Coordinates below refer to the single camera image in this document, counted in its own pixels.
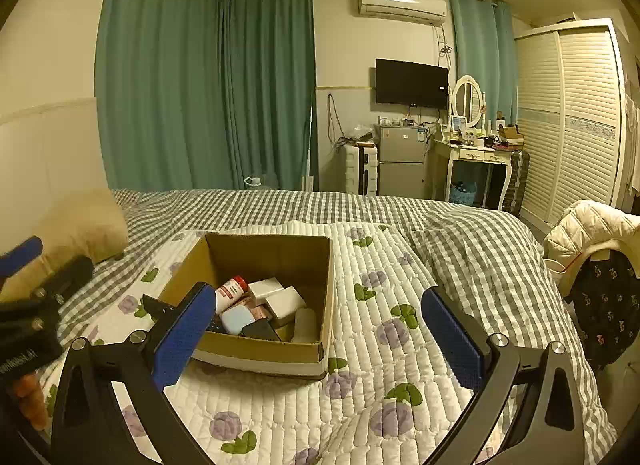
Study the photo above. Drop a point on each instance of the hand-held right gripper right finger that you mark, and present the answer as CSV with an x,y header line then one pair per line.
x,y
452,340

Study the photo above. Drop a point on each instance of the dark grey power bank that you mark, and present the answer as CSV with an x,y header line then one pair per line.
x,y
260,331

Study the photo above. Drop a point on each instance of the white suitcase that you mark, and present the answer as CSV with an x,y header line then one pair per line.
x,y
361,167

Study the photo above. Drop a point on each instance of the white air conditioner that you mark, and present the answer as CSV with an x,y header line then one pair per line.
x,y
400,6

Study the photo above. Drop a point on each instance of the white oval mirror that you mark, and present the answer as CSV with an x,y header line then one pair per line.
x,y
467,97

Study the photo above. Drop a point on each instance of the narrow teal curtain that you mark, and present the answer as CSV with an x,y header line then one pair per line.
x,y
482,45

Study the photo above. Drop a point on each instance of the red capped white bottle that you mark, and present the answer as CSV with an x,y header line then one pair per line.
x,y
231,292

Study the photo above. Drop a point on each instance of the black wall television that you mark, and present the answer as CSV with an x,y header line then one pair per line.
x,y
411,84

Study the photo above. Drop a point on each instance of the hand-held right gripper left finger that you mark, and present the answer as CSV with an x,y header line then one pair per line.
x,y
182,340

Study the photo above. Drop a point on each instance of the white mop pole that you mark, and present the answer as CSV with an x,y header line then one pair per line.
x,y
309,150

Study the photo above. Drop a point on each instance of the small picture frame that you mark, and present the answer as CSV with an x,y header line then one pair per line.
x,y
458,123

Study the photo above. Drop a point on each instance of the dark suitcase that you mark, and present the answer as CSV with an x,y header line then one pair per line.
x,y
516,180

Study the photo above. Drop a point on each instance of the silver fridge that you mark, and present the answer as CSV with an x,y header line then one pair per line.
x,y
400,160

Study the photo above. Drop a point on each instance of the grey checked duvet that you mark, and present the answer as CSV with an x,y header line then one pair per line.
x,y
490,255

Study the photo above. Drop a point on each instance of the beige pillow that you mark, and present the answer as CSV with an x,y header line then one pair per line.
x,y
85,225

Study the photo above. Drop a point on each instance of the brown cardboard box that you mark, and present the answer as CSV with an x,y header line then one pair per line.
x,y
260,352

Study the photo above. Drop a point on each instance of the wide teal curtain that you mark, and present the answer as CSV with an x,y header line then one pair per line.
x,y
200,70

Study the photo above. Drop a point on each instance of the white cylindrical bottle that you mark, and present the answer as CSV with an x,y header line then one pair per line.
x,y
305,325

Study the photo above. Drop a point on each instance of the white dressing table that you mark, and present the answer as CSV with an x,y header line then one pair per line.
x,y
472,155

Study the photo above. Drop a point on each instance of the person's left hand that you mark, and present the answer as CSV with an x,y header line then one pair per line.
x,y
30,397

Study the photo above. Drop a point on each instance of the white floral quilted blanket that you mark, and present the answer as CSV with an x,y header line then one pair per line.
x,y
380,395

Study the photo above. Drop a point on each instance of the small brown box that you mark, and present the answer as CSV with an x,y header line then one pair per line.
x,y
510,132

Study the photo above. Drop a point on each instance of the light blue case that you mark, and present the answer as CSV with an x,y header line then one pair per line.
x,y
237,320

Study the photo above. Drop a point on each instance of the blue basket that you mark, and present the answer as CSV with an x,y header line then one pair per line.
x,y
463,192

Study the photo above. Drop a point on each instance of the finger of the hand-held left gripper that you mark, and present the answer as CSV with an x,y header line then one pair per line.
x,y
70,272
22,252

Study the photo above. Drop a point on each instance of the white slatted wardrobe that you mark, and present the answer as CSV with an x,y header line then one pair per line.
x,y
575,120

